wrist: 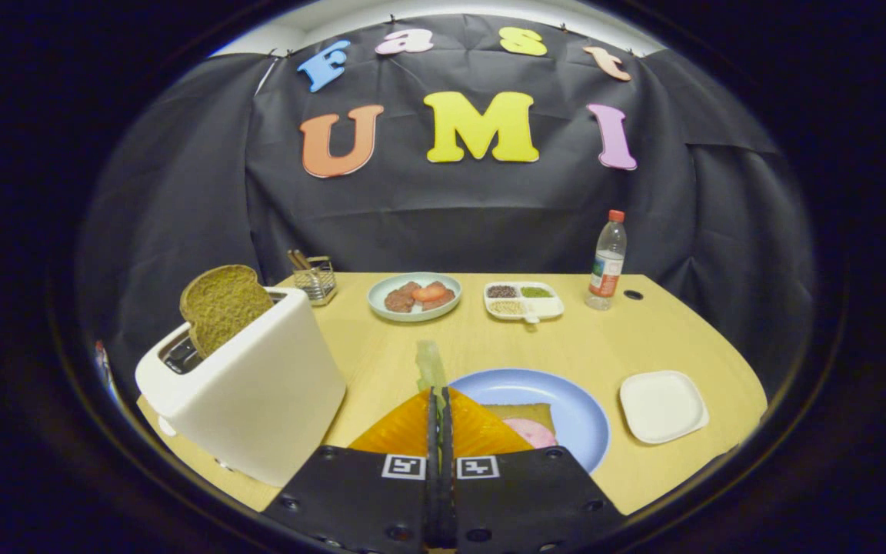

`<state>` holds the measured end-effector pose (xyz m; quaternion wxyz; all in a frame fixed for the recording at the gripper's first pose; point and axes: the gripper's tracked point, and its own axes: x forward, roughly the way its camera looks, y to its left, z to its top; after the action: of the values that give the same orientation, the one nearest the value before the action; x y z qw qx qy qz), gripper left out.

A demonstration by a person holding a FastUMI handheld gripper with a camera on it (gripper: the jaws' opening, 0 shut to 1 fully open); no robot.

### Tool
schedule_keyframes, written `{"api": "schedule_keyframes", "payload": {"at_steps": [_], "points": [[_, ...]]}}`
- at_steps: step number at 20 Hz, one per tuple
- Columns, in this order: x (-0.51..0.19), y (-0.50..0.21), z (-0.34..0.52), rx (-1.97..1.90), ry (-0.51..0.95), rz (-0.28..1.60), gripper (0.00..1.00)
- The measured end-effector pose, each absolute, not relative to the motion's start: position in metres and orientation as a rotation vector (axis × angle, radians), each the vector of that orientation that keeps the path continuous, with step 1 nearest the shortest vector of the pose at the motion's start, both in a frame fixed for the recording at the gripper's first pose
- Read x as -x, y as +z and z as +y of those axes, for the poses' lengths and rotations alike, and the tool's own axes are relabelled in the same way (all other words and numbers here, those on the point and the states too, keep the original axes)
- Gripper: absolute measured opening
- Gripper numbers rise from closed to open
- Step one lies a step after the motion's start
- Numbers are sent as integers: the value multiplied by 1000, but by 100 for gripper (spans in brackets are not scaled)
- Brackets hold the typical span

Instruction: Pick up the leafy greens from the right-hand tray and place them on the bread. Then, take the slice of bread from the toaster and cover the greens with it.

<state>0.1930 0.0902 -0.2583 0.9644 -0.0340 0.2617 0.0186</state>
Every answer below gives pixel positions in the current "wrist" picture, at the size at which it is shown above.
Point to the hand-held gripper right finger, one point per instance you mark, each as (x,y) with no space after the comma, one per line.
(527,500)

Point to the black backdrop cloth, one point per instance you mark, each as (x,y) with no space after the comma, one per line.
(451,215)

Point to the square brown bread slice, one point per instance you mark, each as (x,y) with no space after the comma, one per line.
(520,412)

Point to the white divided seasoning tray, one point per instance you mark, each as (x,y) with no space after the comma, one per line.
(547,306)

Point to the red tomato slice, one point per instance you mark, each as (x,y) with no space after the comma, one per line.
(429,293)

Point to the white square plate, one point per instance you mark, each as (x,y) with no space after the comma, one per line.
(662,406)

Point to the brown meat slice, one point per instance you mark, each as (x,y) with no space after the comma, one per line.
(400,299)
(444,302)

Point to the brown wooden sticks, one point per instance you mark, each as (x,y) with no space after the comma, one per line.
(298,260)

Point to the pink ham slice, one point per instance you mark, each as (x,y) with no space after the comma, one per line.
(535,433)

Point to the round-topped brown toast slice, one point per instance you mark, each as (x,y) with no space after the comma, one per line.
(224,308)

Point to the blue round plate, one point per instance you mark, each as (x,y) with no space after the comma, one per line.
(570,412)

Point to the pale green round plate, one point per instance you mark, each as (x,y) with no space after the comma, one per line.
(381,288)

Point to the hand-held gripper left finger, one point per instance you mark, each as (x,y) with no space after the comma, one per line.
(351,500)

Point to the green lettuce leaf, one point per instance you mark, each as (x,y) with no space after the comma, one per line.
(431,369)

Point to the white toaster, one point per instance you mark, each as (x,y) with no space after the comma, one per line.
(258,392)

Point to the clear plastic water bottle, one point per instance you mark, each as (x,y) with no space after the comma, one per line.
(606,265)

